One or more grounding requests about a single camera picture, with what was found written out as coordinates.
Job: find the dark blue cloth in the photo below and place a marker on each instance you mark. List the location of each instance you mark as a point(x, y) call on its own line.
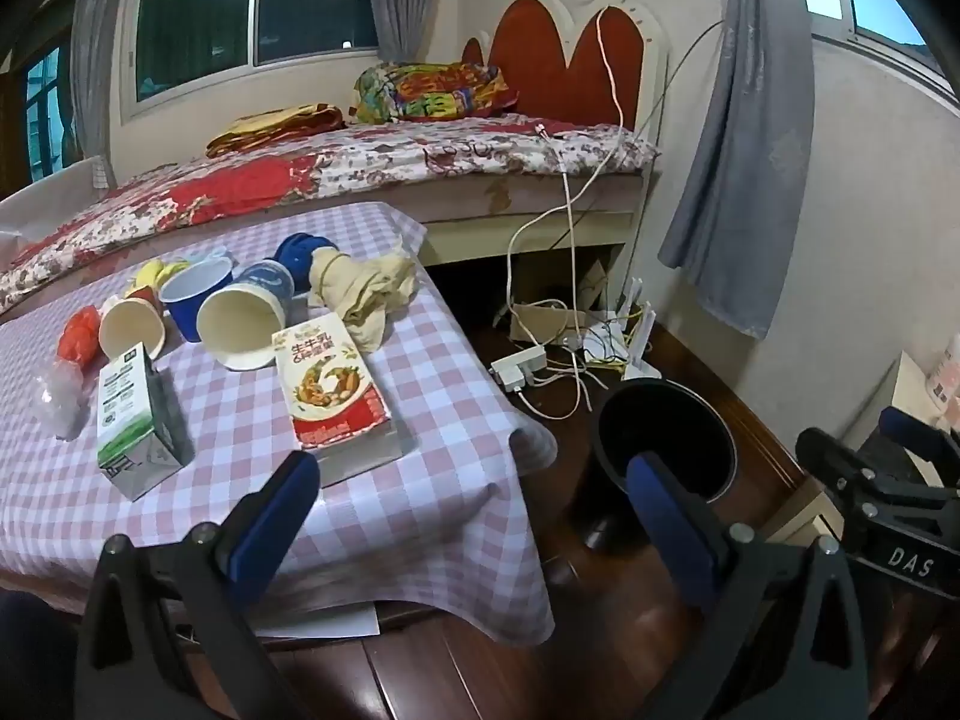
point(296, 255)

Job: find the wooden bedside cabinet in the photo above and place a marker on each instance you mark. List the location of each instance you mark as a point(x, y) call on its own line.
point(911, 390)

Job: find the colourful printed pillow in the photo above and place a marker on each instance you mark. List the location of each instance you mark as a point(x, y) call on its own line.
point(427, 94)

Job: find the white router with antennas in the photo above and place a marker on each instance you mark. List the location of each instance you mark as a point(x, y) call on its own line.
point(643, 371)

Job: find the grey curtain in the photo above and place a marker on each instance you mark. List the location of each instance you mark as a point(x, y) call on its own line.
point(742, 165)
point(97, 75)
point(397, 0)

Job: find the red white headboard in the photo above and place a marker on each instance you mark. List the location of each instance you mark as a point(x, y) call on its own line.
point(532, 60)

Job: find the green white milk carton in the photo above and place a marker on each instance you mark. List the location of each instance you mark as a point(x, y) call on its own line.
point(127, 420)

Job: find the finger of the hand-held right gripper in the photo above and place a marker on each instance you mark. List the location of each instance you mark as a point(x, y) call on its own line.
point(911, 426)
point(821, 454)

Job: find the white power strip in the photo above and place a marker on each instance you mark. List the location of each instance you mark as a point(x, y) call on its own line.
point(517, 367)

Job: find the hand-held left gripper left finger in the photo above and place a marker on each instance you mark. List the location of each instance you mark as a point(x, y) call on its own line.
point(274, 525)

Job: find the large white framed window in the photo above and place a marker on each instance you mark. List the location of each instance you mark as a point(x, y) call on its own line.
point(315, 7)

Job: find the red floral bedspread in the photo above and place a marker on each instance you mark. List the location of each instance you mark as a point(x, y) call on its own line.
point(375, 157)

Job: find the beige cloth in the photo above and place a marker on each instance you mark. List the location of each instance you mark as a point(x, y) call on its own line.
point(360, 292)

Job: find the black trash bin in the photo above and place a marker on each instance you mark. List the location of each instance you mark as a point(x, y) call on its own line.
point(675, 427)

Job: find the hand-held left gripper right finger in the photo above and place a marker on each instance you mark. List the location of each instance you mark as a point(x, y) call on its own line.
point(667, 532)

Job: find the folded yellow red blanket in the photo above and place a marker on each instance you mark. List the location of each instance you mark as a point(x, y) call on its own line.
point(270, 124)

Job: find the small white modem box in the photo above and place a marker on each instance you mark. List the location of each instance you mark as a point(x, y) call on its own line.
point(604, 341)

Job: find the narrow teal lit window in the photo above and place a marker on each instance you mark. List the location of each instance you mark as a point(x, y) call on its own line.
point(45, 112)

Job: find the table with checkered cloth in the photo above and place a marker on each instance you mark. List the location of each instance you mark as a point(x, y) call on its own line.
point(247, 420)

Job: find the large blue white paper cup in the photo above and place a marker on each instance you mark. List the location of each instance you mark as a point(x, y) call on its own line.
point(240, 322)

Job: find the white pump bottle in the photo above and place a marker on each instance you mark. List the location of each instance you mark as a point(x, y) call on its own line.
point(946, 382)

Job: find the cream bed frame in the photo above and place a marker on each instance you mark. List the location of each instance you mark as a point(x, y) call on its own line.
point(525, 229)

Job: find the white framed corner window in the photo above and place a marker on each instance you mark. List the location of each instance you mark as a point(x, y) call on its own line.
point(877, 0)

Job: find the cardboard box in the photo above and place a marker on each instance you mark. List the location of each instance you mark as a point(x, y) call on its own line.
point(540, 319)

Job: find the white bed footboard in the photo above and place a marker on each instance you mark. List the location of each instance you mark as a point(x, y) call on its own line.
point(45, 199)

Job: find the red round plastic object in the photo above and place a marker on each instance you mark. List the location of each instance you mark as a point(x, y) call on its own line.
point(79, 334)

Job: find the red beige drink carton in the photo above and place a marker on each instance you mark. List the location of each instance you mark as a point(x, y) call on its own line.
point(330, 382)

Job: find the yellow cloth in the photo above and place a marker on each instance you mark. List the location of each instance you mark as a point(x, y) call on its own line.
point(154, 274)

